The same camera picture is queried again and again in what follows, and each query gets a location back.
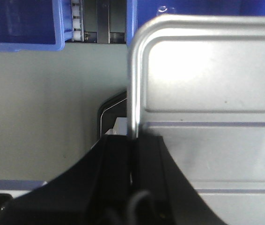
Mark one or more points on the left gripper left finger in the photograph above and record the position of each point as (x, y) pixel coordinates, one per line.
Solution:
(100, 177)

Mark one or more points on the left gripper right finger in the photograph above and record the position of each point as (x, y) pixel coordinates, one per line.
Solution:
(163, 195)

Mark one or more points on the silver metal tray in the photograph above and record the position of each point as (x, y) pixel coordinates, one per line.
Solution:
(199, 83)

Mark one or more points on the lower roller track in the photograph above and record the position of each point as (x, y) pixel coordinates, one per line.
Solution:
(77, 20)

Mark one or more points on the blue bin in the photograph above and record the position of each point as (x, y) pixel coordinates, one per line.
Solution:
(141, 11)
(35, 25)

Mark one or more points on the lower blue bin near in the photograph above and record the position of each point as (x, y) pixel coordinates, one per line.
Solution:
(35, 25)

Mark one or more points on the lower blue bin middle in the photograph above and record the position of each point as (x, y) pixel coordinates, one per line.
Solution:
(141, 11)

